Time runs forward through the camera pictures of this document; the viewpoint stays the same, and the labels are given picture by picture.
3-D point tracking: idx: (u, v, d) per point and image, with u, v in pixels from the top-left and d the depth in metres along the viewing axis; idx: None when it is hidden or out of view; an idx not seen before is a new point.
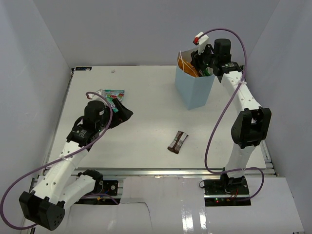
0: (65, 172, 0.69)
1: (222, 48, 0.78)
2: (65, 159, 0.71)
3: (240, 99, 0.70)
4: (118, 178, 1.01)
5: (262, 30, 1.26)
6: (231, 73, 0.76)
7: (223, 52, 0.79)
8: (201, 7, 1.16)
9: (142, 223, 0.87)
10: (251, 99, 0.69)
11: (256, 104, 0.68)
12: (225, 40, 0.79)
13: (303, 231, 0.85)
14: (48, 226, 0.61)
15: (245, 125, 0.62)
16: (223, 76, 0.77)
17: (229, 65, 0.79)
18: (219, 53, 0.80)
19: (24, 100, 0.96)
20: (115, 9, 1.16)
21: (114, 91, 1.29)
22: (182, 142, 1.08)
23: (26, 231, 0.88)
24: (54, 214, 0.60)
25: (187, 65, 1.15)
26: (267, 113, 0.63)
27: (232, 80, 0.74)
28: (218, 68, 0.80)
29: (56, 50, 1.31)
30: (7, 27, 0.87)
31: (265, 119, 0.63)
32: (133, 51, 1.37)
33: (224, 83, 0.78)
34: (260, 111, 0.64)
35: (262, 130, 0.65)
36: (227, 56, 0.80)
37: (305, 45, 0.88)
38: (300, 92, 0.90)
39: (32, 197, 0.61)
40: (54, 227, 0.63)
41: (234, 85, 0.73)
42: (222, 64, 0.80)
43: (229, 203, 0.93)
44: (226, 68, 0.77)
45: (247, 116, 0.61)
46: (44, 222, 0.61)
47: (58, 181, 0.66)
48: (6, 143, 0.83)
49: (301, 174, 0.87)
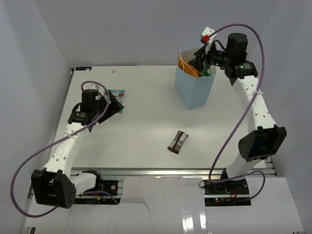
0: (73, 149, 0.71)
1: (238, 45, 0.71)
2: (71, 136, 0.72)
3: (254, 113, 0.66)
4: (118, 177, 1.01)
5: (262, 30, 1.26)
6: (246, 80, 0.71)
7: (239, 51, 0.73)
8: (201, 7, 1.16)
9: (142, 223, 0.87)
10: (265, 115, 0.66)
11: (271, 121, 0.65)
12: (242, 36, 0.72)
13: (303, 231, 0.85)
14: (63, 204, 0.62)
15: (256, 144, 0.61)
16: (236, 81, 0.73)
17: (244, 66, 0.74)
18: (234, 52, 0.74)
19: (24, 100, 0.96)
20: (115, 9, 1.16)
21: (113, 91, 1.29)
22: (182, 142, 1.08)
23: (26, 231, 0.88)
24: (69, 189, 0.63)
25: (187, 65, 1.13)
26: (282, 134, 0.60)
27: (247, 88, 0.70)
28: (231, 70, 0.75)
29: (56, 50, 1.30)
30: (7, 28, 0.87)
31: (279, 139, 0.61)
32: (133, 51, 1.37)
33: (238, 89, 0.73)
34: (274, 129, 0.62)
35: (272, 149, 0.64)
36: (243, 54, 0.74)
37: (306, 45, 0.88)
38: (300, 92, 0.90)
39: (45, 173, 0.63)
40: (68, 204, 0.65)
41: (249, 95, 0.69)
42: (236, 64, 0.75)
43: (229, 203, 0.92)
44: (241, 71, 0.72)
45: (259, 137, 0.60)
46: (58, 199, 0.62)
47: (67, 156, 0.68)
48: (6, 143, 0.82)
49: (302, 174, 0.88)
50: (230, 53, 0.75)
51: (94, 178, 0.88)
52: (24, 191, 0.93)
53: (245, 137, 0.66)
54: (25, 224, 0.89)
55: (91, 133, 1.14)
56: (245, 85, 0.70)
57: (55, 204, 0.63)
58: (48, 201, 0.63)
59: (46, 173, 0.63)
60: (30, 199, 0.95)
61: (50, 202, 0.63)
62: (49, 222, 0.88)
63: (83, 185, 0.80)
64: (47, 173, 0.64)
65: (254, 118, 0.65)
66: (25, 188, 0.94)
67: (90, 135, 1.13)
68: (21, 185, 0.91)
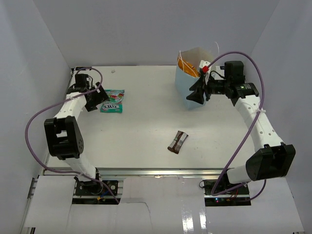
0: (76, 107, 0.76)
1: (234, 67, 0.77)
2: (73, 98, 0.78)
3: (259, 131, 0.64)
4: (118, 178, 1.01)
5: (262, 30, 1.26)
6: (248, 99, 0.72)
7: (236, 73, 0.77)
8: (201, 7, 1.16)
9: (142, 223, 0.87)
10: (271, 132, 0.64)
11: (278, 139, 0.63)
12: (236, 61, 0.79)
13: (303, 231, 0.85)
14: (76, 147, 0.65)
15: (264, 164, 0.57)
16: (238, 101, 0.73)
17: (245, 87, 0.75)
18: (232, 74, 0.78)
19: (24, 100, 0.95)
20: (115, 9, 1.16)
21: (113, 91, 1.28)
22: (182, 142, 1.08)
23: (26, 231, 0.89)
24: (79, 134, 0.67)
25: (187, 65, 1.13)
26: (291, 152, 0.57)
27: (249, 107, 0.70)
28: (232, 91, 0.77)
29: (56, 50, 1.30)
30: (7, 28, 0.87)
31: (288, 157, 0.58)
32: (133, 51, 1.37)
33: (240, 108, 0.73)
34: (282, 147, 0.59)
35: (282, 168, 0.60)
36: (241, 78, 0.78)
37: (306, 45, 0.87)
38: (300, 93, 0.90)
39: (55, 120, 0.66)
40: (78, 152, 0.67)
41: (252, 113, 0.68)
42: (237, 86, 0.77)
43: (229, 203, 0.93)
44: (242, 91, 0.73)
45: (268, 156, 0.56)
46: (71, 144, 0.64)
47: (73, 109, 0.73)
48: (6, 143, 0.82)
49: (302, 174, 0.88)
50: (229, 78, 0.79)
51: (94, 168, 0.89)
52: (24, 191, 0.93)
53: (252, 157, 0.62)
54: (24, 224, 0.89)
55: (91, 133, 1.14)
56: (247, 104, 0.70)
57: (68, 150, 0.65)
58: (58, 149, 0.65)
59: (56, 121, 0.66)
60: (30, 199, 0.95)
61: (63, 150, 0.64)
62: (49, 223, 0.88)
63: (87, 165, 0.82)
64: (57, 121, 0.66)
65: (259, 137, 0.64)
66: (25, 188, 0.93)
67: (90, 135, 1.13)
68: (21, 185, 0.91)
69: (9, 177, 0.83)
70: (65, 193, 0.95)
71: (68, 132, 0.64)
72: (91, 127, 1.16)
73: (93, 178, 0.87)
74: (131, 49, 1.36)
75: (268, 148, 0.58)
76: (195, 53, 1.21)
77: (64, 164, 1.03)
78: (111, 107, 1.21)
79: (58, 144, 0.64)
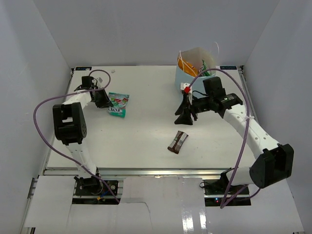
0: (82, 99, 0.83)
1: (213, 83, 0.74)
2: (80, 92, 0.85)
3: (254, 137, 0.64)
4: (118, 178, 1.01)
5: (262, 30, 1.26)
6: (234, 108, 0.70)
7: (216, 87, 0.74)
8: (201, 7, 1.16)
9: (142, 223, 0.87)
10: (266, 136, 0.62)
11: (274, 141, 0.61)
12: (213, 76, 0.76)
13: (303, 231, 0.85)
14: (81, 131, 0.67)
15: (267, 169, 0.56)
16: (225, 112, 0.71)
17: (228, 97, 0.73)
18: (212, 89, 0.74)
19: (24, 100, 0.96)
20: (115, 9, 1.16)
21: (118, 95, 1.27)
22: (182, 142, 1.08)
23: (26, 230, 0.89)
24: (83, 119, 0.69)
25: (187, 65, 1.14)
26: (290, 151, 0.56)
27: (238, 115, 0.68)
28: (217, 104, 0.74)
29: (56, 50, 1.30)
30: (7, 27, 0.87)
31: (288, 155, 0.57)
32: (133, 51, 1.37)
33: (230, 120, 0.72)
34: (280, 148, 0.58)
35: (286, 169, 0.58)
36: (222, 90, 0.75)
37: (305, 46, 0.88)
38: (300, 93, 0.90)
39: (62, 106, 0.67)
40: (82, 136, 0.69)
41: (242, 122, 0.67)
42: (221, 98, 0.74)
43: (229, 203, 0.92)
44: (227, 103, 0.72)
45: (268, 160, 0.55)
46: (77, 126, 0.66)
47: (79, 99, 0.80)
48: (6, 143, 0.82)
49: (301, 174, 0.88)
50: (210, 93, 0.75)
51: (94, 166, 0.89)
52: (24, 191, 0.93)
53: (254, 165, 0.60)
54: (24, 224, 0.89)
55: (91, 133, 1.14)
56: (236, 113, 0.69)
57: (73, 134, 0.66)
58: (62, 132, 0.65)
59: (63, 106, 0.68)
60: (30, 199, 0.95)
61: (68, 132, 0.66)
62: (49, 222, 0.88)
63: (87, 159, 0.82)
64: (64, 107, 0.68)
65: (256, 142, 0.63)
66: (25, 188, 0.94)
67: (90, 136, 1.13)
68: (21, 185, 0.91)
69: (9, 177, 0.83)
70: (65, 193, 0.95)
71: (74, 116, 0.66)
72: (91, 127, 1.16)
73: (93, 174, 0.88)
74: (130, 49, 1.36)
75: (267, 151, 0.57)
76: (195, 53, 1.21)
77: (64, 164, 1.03)
78: (114, 111, 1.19)
79: (64, 127, 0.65)
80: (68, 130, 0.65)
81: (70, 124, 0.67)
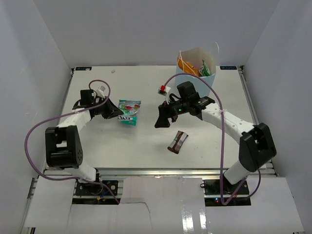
0: (80, 120, 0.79)
1: (187, 89, 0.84)
2: (78, 112, 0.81)
3: (231, 126, 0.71)
4: (118, 178, 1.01)
5: (262, 30, 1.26)
6: (209, 107, 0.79)
7: (190, 93, 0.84)
8: (201, 7, 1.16)
9: (142, 223, 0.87)
10: (241, 122, 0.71)
11: (249, 124, 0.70)
12: (186, 83, 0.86)
13: (303, 230, 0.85)
14: (74, 155, 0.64)
15: (252, 149, 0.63)
16: (203, 113, 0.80)
17: (202, 101, 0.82)
18: (187, 95, 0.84)
19: (24, 100, 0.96)
20: (115, 9, 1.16)
21: (129, 102, 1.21)
22: (182, 142, 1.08)
23: (26, 231, 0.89)
24: (78, 145, 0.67)
25: (187, 65, 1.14)
26: (264, 128, 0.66)
27: (213, 112, 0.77)
28: (194, 108, 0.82)
29: (56, 50, 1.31)
30: (7, 27, 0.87)
31: (265, 134, 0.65)
32: (133, 51, 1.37)
33: (207, 118, 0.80)
34: (256, 128, 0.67)
35: (269, 147, 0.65)
36: (195, 95, 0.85)
37: (305, 46, 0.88)
38: (300, 93, 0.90)
39: (56, 128, 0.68)
40: (76, 164, 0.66)
41: (218, 116, 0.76)
42: (195, 103, 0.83)
43: (229, 203, 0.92)
44: (202, 105, 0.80)
45: (249, 141, 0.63)
46: (71, 150, 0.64)
47: (76, 121, 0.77)
48: (6, 143, 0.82)
49: (301, 174, 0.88)
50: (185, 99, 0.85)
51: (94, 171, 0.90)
52: (24, 191, 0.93)
53: (240, 151, 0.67)
54: (24, 224, 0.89)
55: (92, 133, 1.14)
56: (210, 111, 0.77)
57: (66, 162, 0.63)
58: (55, 159, 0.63)
59: (57, 129, 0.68)
60: (30, 199, 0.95)
61: (61, 157, 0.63)
62: (49, 222, 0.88)
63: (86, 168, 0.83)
64: (59, 130, 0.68)
65: (234, 129, 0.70)
66: (25, 188, 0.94)
67: (90, 136, 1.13)
68: (21, 185, 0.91)
69: (9, 177, 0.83)
70: (65, 193, 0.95)
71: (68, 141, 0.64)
72: (91, 127, 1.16)
73: (92, 181, 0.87)
74: (131, 49, 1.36)
75: (246, 134, 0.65)
76: (195, 52, 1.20)
77: None
78: (124, 119, 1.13)
79: (56, 154, 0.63)
80: (61, 155, 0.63)
81: (64, 148, 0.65)
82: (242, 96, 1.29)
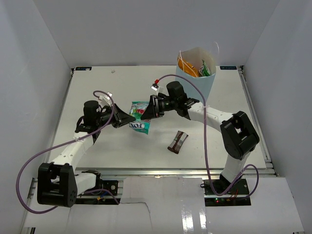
0: (79, 149, 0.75)
1: (177, 90, 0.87)
2: (78, 140, 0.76)
3: (214, 118, 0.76)
4: (118, 178, 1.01)
5: (262, 30, 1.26)
6: (194, 107, 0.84)
7: (179, 94, 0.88)
8: (201, 7, 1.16)
9: (142, 224, 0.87)
10: (222, 113, 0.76)
11: (228, 113, 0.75)
12: (176, 84, 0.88)
13: (303, 231, 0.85)
14: (66, 200, 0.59)
15: (234, 135, 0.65)
16: (189, 112, 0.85)
17: (188, 103, 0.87)
18: (176, 96, 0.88)
19: (24, 100, 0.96)
20: (115, 9, 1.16)
21: (141, 104, 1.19)
22: (182, 142, 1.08)
23: (26, 231, 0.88)
24: (72, 185, 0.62)
25: (186, 65, 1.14)
26: (243, 116, 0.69)
27: (198, 109, 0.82)
28: (182, 110, 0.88)
29: (56, 50, 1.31)
30: (7, 27, 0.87)
31: (245, 121, 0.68)
32: (133, 51, 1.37)
33: (193, 115, 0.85)
34: (235, 117, 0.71)
35: (250, 133, 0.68)
36: (183, 96, 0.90)
37: (305, 45, 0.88)
38: (299, 93, 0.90)
39: (52, 166, 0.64)
40: (69, 204, 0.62)
41: (201, 112, 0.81)
42: (183, 104, 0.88)
43: (229, 203, 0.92)
44: (188, 107, 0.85)
45: (229, 127, 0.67)
46: (61, 193, 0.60)
47: (74, 154, 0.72)
48: (6, 142, 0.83)
49: (301, 174, 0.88)
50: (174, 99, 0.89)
51: (94, 178, 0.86)
52: (24, 191, 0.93)
53: (224, 140, 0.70)
54: (25, 224, 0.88)
55: None
56: (195, 109, 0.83)
57: (57, 202, 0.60)
58: (48, 200, 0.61)
59: (52, 166, 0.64)
60: (30, 199, 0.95)
61: (52, 200, 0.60)
62: (49, 222, 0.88)
63: (84, 185, 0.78)
64: (53, 166, 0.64)
65: (216, 121, 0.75)
66: (25, 188, 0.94)
67: None
68: (21, 185, 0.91)
69: (9, 178, 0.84)
70: None
71: (60, 182, 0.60)
72: None
73: (92, 187, 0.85)
74: (130, 50, 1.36)
75: (226, 122, 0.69)
76: (195, 53, 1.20)
77: None
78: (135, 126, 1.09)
79: (49, 194, 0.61)
80: (52, 198, 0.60)
81: (57, 189, 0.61)
82: (242, 96, 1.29)
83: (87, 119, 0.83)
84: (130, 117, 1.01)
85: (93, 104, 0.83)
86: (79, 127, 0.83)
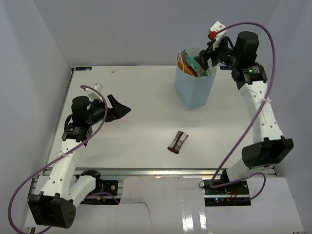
0: (70, 167, 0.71)
1: (246, 48, 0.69)
2: (66, 155, 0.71)
3: (261, 123, 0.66)
4: (118, 178, 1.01)
5: (262, 30, 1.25)
6: (254, 85, 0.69)
7: (248, 53, 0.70)
8: (201, 7, 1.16)
9: (142, 224, 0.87)
10: (273, 125, 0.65)
11: (278, 131, 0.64)
12: (252, 37, 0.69)
13: (303, 231, 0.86)
14: (64, 224, 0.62)
15: (261, 155, 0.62)
16: (244, 86, 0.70)
17: (253, 69, 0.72)
18: (243, 54, 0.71)
19: (24, 100, 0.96)
20: (114, 9, 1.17)
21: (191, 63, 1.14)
22: (182, 142, 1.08)
23: (26, 230, 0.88)
24: (68, 209, 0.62)
25: (186, 68, 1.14)
26: (288, 147, 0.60)
27: (255, 95, 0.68)
28: (239, 73, 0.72)
29: (56, 50, 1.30)
30: (7, 29, 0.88)
31: (284, 151, 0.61)
32: (133, 51, 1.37)
33: (245, 94, 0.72)
34: (281, 141, 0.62)
35: (276, 159, 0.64)
36: (251, 59, 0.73)
37: (305, 45, 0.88)
38: (299, 92, 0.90)
39: (42, 196, 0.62)
40: (69, 224, 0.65)
41: (256, 103, 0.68)
42: (244, 68, 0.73)
43: (229, 203, 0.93)
44: (249, 76, 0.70)
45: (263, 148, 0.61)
46: (59, 220, 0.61)
47: (64, 177, 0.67)
48: (7, 143, 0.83)
49: (302, 174, 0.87)
50: (239, 54, 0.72)
51: (94, 181, 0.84)
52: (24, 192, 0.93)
53: (249, 146, 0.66)
54: (24, 224, 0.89)
55: None
56: (253, 91, 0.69)
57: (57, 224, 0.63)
58: (47, 224, 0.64)
59: (43, 197, 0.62)
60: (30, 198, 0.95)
61: (51, 223, 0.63)
62: None
63: (84, 192, 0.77)
64: (45, 197, 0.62)
65: (260, 128, 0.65)
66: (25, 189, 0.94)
67: None
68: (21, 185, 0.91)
69: (9, 177, 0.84)
70: None
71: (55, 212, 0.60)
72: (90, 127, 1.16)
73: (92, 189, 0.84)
74: (131, 49, 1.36)
75: (266, 142, 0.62)
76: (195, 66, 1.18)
77: None
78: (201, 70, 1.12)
79: (46, 220, 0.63)
80: (52, 221, 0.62)
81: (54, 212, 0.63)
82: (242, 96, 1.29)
83: (77, 119, 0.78)
84: (125, 107, 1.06)
85: (81, 103, 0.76)
86: (67, 130, 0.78)
